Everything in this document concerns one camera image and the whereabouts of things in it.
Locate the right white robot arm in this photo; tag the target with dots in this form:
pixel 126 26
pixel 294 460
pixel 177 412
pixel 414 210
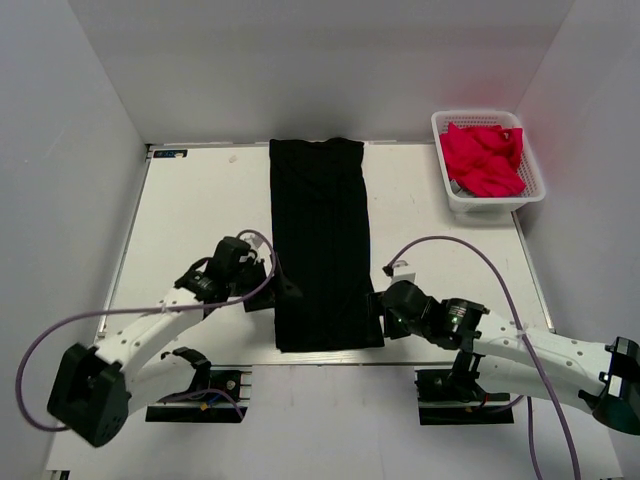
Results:
pixel 495 357

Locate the blue label sticker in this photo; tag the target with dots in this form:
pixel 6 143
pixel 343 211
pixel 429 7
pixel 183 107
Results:
pixel 170 153

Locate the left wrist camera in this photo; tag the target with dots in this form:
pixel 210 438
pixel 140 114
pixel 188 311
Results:
pixel 253 254

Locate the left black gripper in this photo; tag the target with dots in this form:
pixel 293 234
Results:
pixel 282 288

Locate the red t shirt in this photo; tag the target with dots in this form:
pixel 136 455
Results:
pixel 484 160

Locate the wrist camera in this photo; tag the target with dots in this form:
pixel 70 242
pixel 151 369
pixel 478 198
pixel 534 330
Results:
pixel 399 270
pixel 253 254

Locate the white plastic basket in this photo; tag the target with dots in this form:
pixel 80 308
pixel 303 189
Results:
pixel 461 201

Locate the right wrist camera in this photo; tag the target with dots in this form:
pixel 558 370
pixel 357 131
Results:
pixel 399 270

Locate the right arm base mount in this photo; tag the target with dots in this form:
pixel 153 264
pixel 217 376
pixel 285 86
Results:
pixel 440 403

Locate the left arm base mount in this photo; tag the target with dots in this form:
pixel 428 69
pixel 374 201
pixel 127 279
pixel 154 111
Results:
pixel 225 401

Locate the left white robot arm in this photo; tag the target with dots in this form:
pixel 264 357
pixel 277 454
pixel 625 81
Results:
pixel 98 387

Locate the black t shirt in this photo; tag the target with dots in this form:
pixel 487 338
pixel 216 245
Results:
pixel 321 234

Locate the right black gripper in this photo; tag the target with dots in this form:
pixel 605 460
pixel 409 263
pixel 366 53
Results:
pixel 375 308

